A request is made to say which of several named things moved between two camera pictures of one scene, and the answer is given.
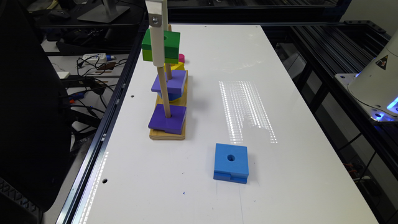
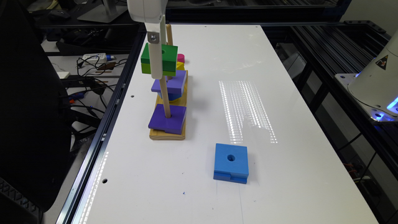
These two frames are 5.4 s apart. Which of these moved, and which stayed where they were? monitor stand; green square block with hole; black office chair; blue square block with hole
Moved: green square block with hole
Stayed: blue square block with hole; black office chair; monitor stand
